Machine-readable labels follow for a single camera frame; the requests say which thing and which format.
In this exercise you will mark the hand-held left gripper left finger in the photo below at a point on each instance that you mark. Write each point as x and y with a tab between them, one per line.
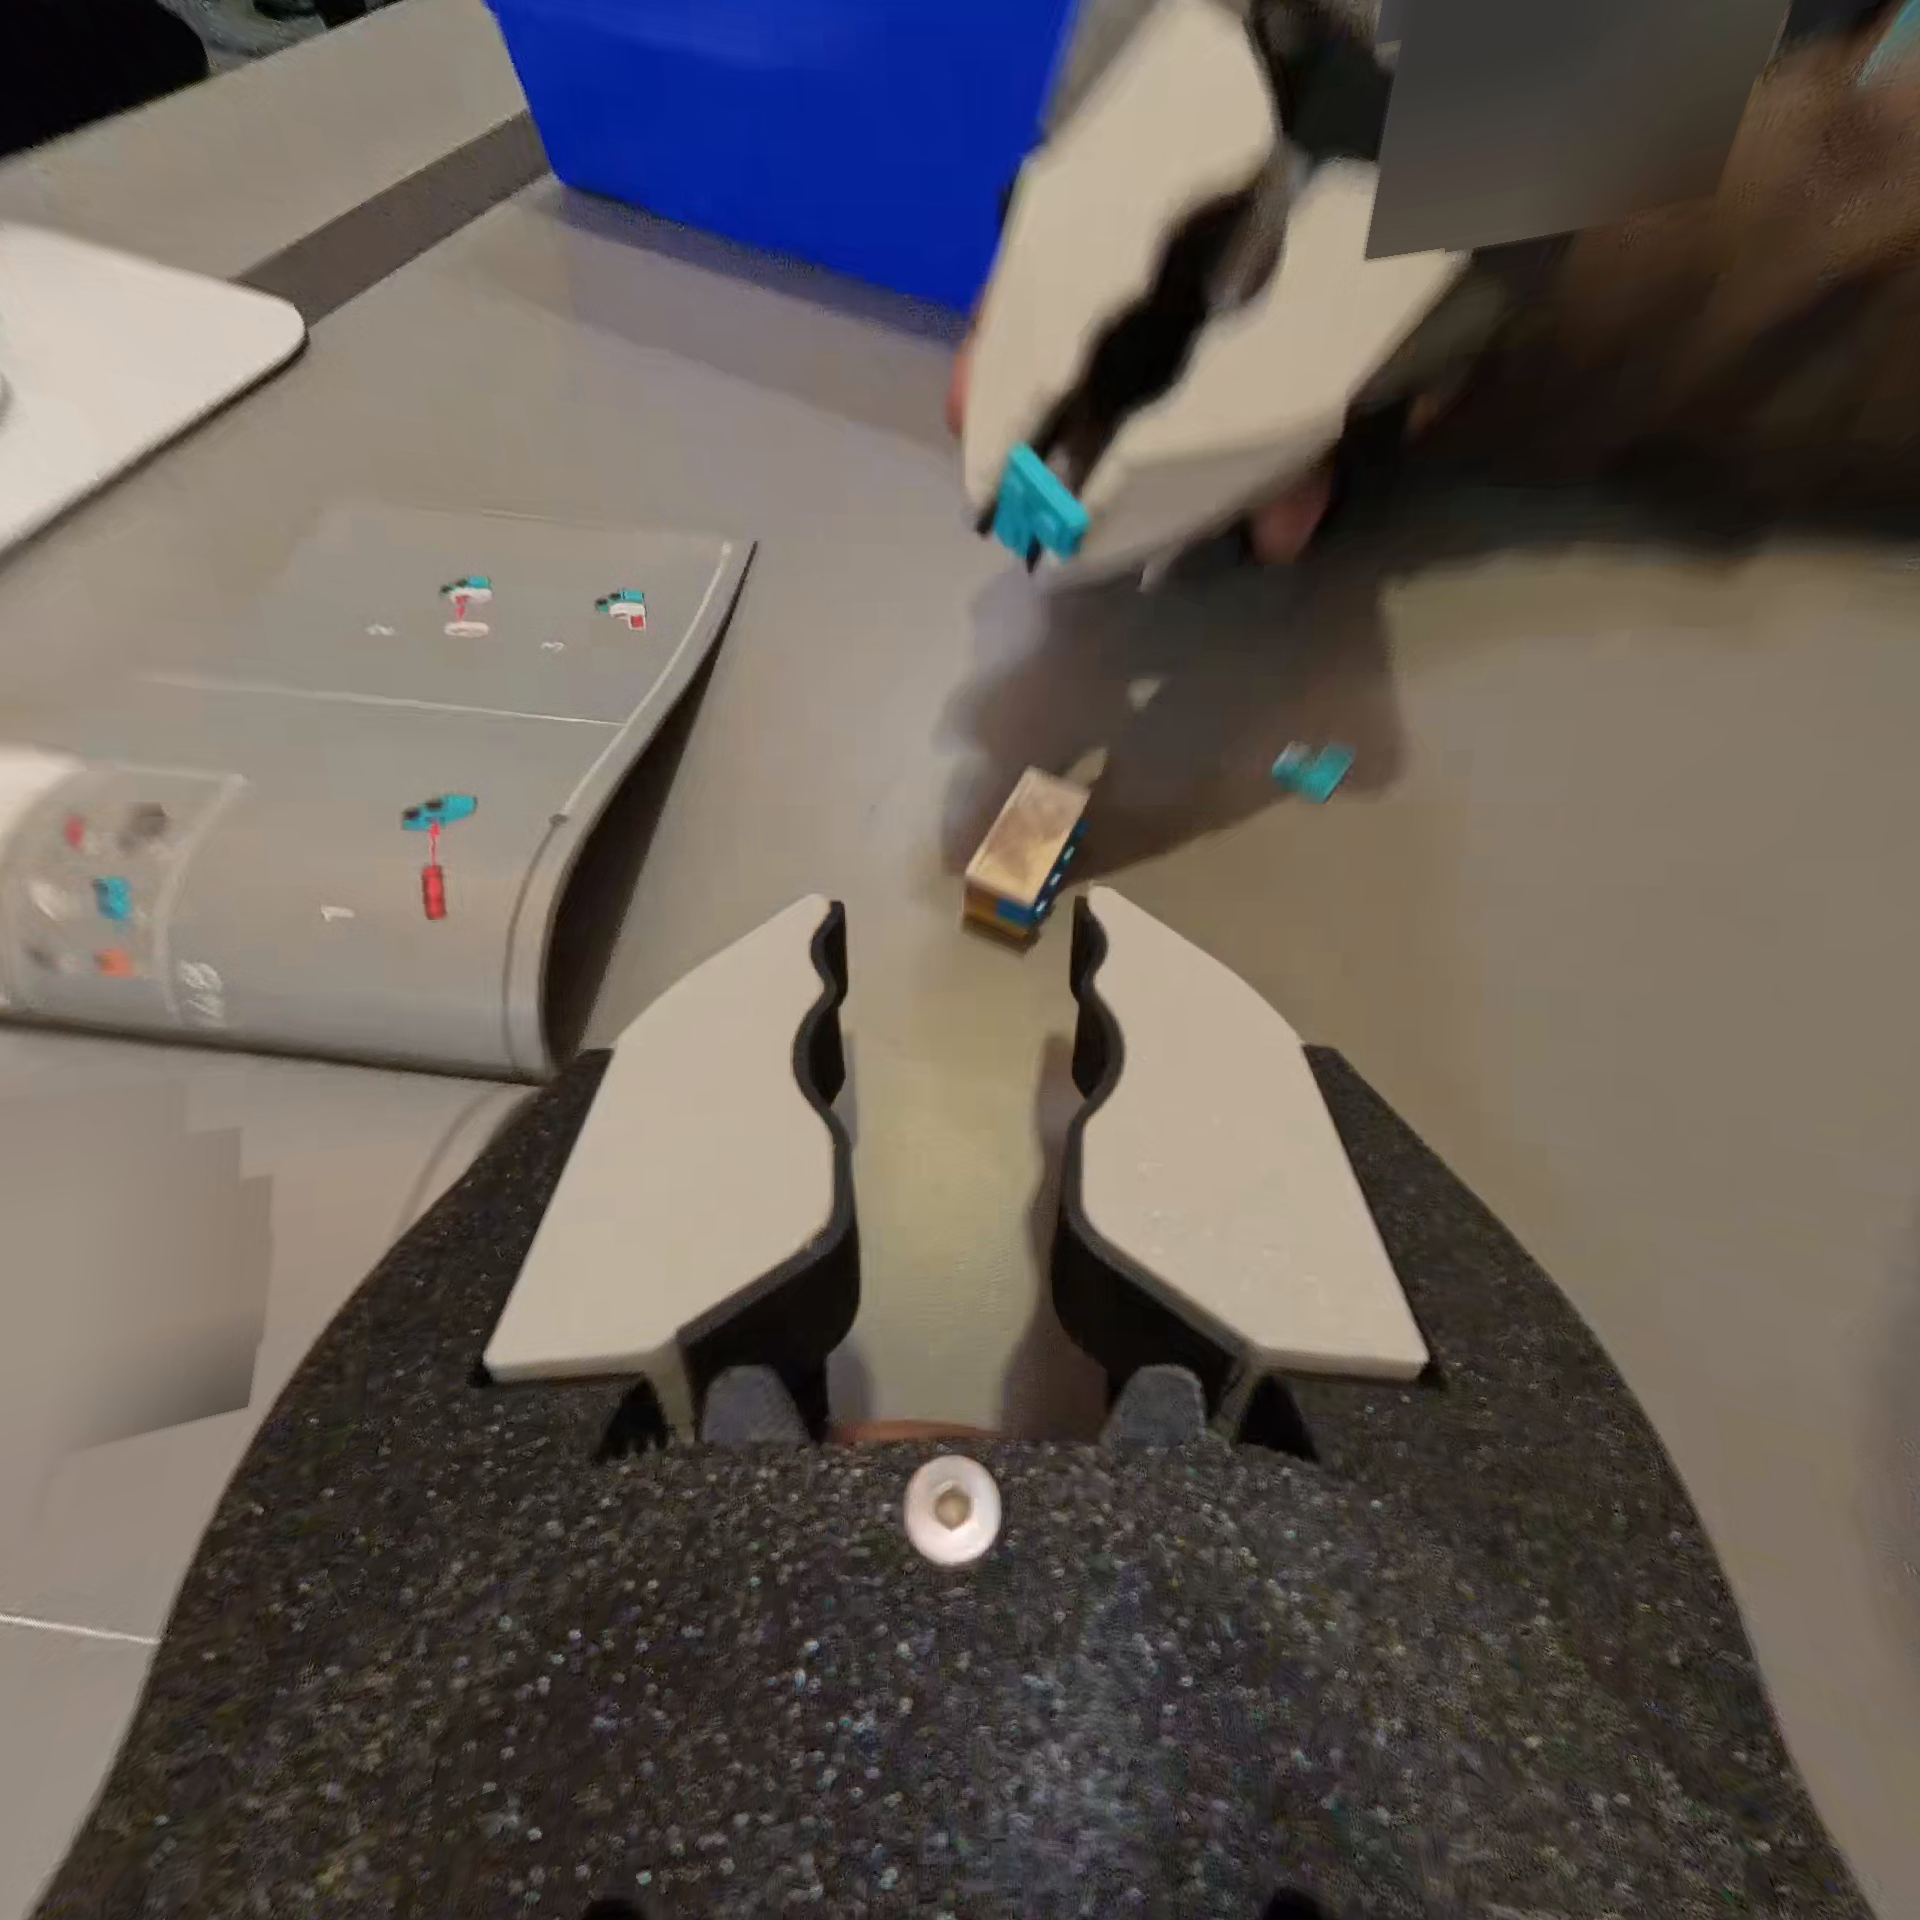
676	1185

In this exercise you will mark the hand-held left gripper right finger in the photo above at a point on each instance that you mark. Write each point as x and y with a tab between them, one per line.
1245	1185

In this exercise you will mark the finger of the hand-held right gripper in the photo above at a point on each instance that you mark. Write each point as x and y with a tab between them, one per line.
1110	180
1245	406

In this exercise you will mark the teal corner plate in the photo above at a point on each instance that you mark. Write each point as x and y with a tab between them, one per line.
1038	503
1311	767

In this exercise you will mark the blue plastic bin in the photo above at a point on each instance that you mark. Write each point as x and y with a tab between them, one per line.
751	120

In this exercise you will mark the grey desk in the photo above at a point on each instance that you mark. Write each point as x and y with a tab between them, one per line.
1576	901

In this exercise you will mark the person's right hand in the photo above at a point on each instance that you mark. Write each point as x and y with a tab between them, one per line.
1297	518

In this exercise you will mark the grey instruction booklet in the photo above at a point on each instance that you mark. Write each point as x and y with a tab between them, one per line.
450	720

